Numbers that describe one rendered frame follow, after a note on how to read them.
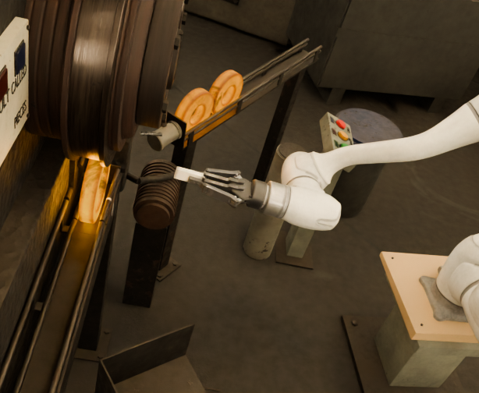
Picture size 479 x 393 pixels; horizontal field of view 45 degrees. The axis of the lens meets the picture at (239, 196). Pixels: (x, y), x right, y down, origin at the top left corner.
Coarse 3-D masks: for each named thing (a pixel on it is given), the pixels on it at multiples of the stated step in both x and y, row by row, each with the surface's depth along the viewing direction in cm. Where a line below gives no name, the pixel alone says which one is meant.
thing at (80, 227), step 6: (108, 186) 150; (102, 204) 144; (102, 210) 143; (78, 222) 138; (84, 222) 138; (96, 222) 139; (78, 228) 136; (84, 228) 137; (90, 228) 137; (96, 228) 138; (90, 234) 136
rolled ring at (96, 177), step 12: (96, 168) 127; (108, 168) 141; (84, 180) 127; (96, 180) 127; (84, 192) 127; (96, 192) 127; (84, 204) 128; (96, 204) 139; (84, 216) 130; (96, 216) 136
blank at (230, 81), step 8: (224, 72) 181; (232, 72) 182; (216, 80) 179; (224, 80) 179; (232, 80) 182; (240, 80) 187; (216, 88) 179; (224, 88) 180; (232, 88) 187; (240, 88) 190; (216, 96) 179; (224, 96) 190; (232, 96) 189; (216, 104) 182; (224, 104) 187
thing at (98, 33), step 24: (96, 0) 90; (120, 0) 90; (96, 24) 90; (120, 24) 90; (96, 48) 91; (72, 72) 92; (96, 72) 92; (72, 96) 94; (96, 96) 94; (72, 120) 98; (96, 120) 97; (72, 144) 104; (96, 144) 102
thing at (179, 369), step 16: (160, 336) 112; (176, 336) 116; (128, 352) 109; (144, 352) 113; (160, 352) 117; (176, 352) 121; (112, 368) 110; (128, 368) 114; (144, 368) 117; (160, 368) 120; (176, 368) 121; (192, 368) 122; (96, 384) 111; (112, 384) 103; (128, 384) 116; (144, 384) 116; (160, 384) 117; (176, 384) 118; (192, 384) 119
